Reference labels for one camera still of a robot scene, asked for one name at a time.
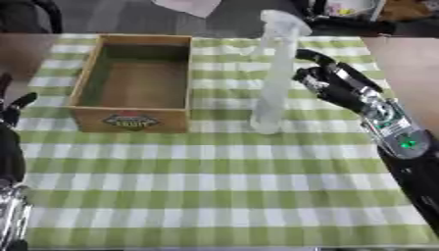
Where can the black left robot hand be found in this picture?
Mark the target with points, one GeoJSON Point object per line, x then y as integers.
{"type": "Point", "coordinates": [10, 143]}

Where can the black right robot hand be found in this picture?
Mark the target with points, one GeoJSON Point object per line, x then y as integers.
{"type": "Point", "coordinates": [337, 85]}

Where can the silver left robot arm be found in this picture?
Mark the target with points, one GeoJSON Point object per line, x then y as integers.
{"type": "Point", "coordinates": [12, 215]}

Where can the tan cardboard box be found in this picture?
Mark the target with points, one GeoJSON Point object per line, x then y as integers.
{"type": "Point", "coordinates": [134, 86]}

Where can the white container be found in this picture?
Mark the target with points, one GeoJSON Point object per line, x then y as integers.
{"type": "Point", "coordinates": [348, 8]}

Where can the black chair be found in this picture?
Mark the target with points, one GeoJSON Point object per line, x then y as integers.
{"type": "Point", "coordinates": [31, 14]}

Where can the white paper sheet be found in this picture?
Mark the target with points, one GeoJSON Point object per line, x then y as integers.
{"type": "Point", "coordinates": [188, 6]}

